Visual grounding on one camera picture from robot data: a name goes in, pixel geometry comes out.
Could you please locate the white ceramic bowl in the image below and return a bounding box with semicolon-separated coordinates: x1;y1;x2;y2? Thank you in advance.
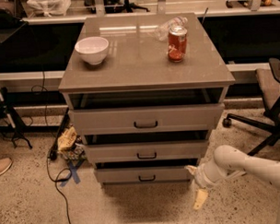
74;37;110;65

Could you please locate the clear plastic bottle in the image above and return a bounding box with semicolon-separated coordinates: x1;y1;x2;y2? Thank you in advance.
154;17;188;41

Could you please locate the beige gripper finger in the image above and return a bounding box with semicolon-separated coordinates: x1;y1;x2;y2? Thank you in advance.
184;165;197;176
193;188;208;210

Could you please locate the beige shoe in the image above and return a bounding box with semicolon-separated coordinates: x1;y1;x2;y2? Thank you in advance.
0;158;13;175

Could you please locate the black floor cable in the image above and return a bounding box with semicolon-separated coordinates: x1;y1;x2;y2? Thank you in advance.
29;69;76;224

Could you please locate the grey bottom drawer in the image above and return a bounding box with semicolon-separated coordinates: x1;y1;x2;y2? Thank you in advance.
94;167;193;184

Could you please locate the red soda can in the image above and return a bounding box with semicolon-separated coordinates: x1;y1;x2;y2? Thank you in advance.
168;26;187;62

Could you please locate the grey drawer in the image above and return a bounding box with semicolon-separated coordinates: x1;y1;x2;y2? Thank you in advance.
94;167;193;184
84;140;208;163
69;103;224;136

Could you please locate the grey top drawer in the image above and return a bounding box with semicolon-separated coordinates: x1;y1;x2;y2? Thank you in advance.
69;103;224;136

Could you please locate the yellow snack bag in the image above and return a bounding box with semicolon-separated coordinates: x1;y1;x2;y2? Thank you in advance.
57;126;77;151

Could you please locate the grey middle drawer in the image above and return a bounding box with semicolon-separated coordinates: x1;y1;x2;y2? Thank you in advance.
84;140;208;163

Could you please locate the white plastic bag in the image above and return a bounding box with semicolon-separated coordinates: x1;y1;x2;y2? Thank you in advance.
27;0;71;17

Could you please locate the black office chair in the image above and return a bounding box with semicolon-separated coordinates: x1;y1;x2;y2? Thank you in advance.
222;57;280;156

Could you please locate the black tripod stand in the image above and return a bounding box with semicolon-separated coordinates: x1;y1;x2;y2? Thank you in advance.
0;89;32;149

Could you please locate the grey drawer cabinet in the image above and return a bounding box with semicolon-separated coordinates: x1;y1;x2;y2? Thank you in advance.
55;11;239;191

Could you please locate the blue tape cross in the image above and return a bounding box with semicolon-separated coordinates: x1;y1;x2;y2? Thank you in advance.
60;160;84;187

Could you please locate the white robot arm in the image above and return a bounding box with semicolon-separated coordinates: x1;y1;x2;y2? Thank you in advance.
185;145;280;224

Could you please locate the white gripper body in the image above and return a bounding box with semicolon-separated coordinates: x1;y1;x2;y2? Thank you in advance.
194;161;225;188

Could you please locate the black power adapter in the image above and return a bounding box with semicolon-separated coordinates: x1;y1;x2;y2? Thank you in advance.
48;145;58;160

